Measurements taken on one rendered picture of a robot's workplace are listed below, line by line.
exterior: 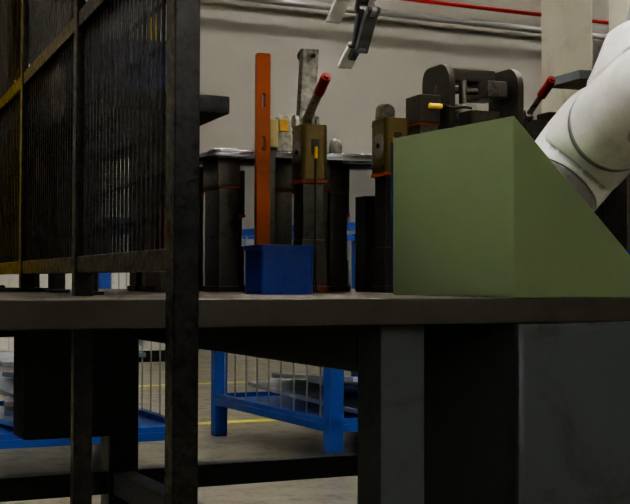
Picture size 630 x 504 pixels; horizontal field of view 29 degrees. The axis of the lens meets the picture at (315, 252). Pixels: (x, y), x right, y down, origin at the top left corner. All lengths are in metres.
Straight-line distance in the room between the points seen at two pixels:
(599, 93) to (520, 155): 0.16
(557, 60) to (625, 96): 8.40
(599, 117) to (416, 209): 0.38
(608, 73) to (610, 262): 0.31
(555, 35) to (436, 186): 8.31
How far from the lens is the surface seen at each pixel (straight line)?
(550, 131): 2.17
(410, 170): 2.23
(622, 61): 2.00
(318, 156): 2.59
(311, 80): 2.64
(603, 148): 2.06
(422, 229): 2.19
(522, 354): 1.97
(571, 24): 10.42
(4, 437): 4.39
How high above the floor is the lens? 0.73
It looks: 1 degrees up
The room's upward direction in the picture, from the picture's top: straight up
